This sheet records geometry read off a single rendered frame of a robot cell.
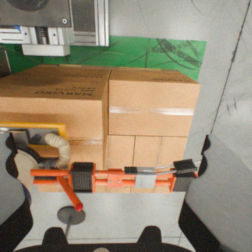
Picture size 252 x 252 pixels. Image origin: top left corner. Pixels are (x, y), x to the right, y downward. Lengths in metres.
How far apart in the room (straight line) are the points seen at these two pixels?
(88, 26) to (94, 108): 0.82
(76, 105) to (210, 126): 1.63
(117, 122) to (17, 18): 0.81
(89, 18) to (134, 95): 0.64
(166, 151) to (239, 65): 1.09
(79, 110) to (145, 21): 1.09
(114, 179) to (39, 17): 0.54
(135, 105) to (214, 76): 0.96
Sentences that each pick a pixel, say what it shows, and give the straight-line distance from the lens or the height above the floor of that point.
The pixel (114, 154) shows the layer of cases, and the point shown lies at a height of 0.54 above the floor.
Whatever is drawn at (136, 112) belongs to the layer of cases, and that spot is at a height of 0.54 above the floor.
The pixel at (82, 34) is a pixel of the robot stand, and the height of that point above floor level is 0.23.
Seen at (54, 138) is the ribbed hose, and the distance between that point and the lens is 0.64.
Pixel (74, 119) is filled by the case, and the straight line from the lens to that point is 0.79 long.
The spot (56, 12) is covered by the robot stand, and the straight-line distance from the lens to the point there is 0.63.
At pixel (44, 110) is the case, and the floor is 0.94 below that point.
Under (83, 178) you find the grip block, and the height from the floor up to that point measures 1.20.
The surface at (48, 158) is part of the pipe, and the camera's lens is 0.73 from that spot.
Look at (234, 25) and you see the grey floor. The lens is 1.90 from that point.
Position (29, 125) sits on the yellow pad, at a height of 1.07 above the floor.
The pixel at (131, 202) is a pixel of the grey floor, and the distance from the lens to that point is 2.63.
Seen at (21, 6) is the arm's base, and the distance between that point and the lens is 0.62.
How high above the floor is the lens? 1.63
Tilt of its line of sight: 63 degrees down
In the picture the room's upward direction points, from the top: 176 degrees clockwise
